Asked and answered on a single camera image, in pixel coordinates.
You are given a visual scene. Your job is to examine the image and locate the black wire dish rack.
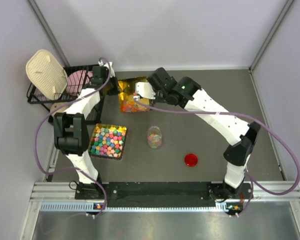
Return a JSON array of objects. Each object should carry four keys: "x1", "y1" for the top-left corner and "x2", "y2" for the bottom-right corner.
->
[{"x1": 26, "y1": 64, "x2": 94, "y2": 111}]

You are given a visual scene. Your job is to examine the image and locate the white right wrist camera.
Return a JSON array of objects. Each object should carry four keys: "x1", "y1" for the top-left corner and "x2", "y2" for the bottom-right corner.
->
[{"x1": 133, "y1": 81, "x2": 156, "y2": 101}]

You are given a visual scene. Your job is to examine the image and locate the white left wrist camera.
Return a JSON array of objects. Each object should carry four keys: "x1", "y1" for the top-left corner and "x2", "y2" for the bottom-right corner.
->
[{"x1": 98, "y1": 59, "x2": 114, "y2": 75}]

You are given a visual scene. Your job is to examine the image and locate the green tin translucent star candies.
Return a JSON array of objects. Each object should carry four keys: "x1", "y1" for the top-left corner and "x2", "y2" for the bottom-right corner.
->
[{"x1": 118, "y1": 76, "x2": 150, "y2": 113}]

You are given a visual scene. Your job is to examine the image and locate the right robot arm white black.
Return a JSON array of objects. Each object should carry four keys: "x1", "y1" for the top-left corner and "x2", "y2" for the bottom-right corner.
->
[{"x1": 135, "y1": 67, "x2": 261, "y2": 199}]

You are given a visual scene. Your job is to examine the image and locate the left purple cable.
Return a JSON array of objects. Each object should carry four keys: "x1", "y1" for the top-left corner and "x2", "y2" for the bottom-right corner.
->
[{"x1": 33, "y1": 57, "x2": 117, "y2": 218}]

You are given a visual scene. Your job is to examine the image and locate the tin with opaque star candies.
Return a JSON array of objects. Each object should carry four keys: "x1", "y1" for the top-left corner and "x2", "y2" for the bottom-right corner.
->
[{"x1": 88, "y1": 123, "x2": 128, "y2": 161}]

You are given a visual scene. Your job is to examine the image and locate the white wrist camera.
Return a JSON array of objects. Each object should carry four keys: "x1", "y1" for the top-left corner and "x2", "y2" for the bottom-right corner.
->
[
  {"x1": 98, "y1": 59, "x2": 114, "y2": 75},
  {"x1": 133, "y1": 81, "x2": 156, "y2": 101}
]

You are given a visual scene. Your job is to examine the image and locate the grey slotted cable duct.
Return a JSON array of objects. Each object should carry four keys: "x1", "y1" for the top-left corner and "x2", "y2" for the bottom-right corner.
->
[{"x1": 40, "y1": 201, "x2": 242, "y2": 213}]

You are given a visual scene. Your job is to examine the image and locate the clear plastic cup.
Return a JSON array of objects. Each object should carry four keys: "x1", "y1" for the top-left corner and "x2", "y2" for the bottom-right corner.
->
[{"x1": 147, "y1": 126, "x2": 163, "y2": 149}]

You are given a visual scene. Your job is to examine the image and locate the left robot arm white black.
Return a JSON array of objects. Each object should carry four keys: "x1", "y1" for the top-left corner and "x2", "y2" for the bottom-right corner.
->
[{"x1": 53, "y1": 61, "x2": 118, "y2": 200}]

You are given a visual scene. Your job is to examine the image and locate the beige ribbed tray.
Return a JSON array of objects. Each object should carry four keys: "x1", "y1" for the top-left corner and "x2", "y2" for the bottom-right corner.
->
[{"x1": 25, "y1": 49, "x2": 68, "y2": 100}]

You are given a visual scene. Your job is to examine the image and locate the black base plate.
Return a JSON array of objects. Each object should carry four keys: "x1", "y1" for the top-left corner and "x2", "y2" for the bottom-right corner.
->
[{"x1": 70, "y1": 181, "x2": 252, "y2": 207}]

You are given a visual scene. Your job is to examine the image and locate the pink bowl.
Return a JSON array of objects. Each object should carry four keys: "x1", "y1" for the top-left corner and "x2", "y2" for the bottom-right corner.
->
[{"x1": 65, "y1": 70, "x2": 93, "y2": 96}]

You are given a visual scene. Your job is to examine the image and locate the aluminium frame rail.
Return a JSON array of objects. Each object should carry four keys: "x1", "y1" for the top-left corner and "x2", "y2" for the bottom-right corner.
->
[{"x1": 17, "y1": 127, "x2": 300, "y2": 240}]

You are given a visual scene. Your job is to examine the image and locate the red round lid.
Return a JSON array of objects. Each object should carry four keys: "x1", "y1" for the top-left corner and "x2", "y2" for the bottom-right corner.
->
[{"x1": 184, "y1": 153, "x2": 198, "y2": 167}]

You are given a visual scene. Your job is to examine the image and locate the purple cable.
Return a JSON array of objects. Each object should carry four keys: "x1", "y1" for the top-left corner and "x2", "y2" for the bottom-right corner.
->
[
  {"x1": 133, "y1": 96, "x2": 300, "y2": 218},
  {"x1": 33, "y1": 57, "x2": 117, "y2": 218}
]

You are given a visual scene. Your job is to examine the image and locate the beige round bowl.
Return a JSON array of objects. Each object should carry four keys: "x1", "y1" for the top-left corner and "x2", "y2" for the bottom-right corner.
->
[{"x1": 50, "y1": 102, "x2": 69, "y2": 117}]

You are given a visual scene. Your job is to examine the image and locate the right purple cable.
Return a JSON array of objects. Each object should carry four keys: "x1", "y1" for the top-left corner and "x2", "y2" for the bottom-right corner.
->
[{"x1": 133, "y1": 96, "x2": 300, "y2": 218}]

